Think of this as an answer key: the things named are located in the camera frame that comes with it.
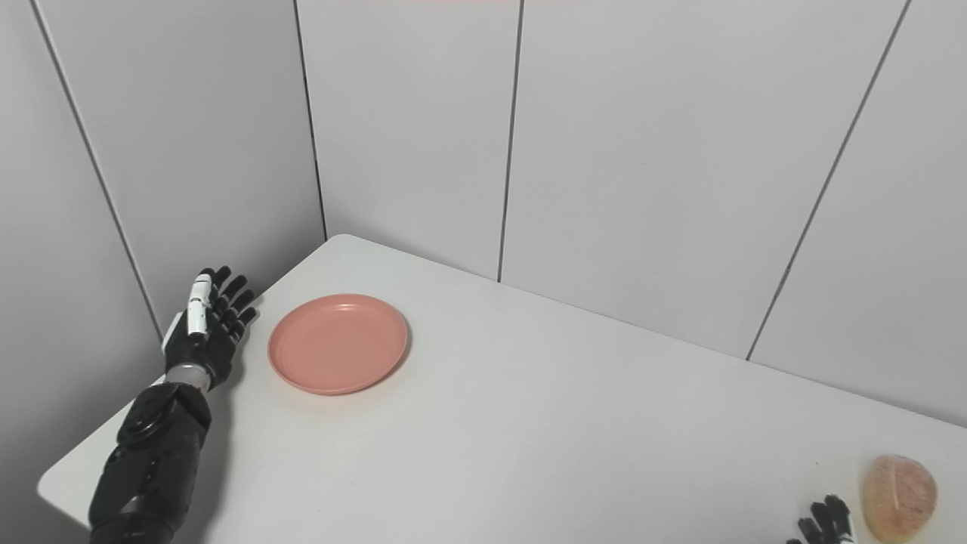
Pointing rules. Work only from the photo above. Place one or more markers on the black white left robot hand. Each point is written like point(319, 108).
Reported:
point(211, 340)

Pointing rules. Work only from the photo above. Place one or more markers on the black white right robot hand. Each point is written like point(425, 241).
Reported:
point(827, 525)

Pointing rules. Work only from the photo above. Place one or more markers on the brown bread roll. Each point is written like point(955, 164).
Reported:
point(900, 497)

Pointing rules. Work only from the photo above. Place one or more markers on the pink round plate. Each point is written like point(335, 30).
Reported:
point(338, 344)

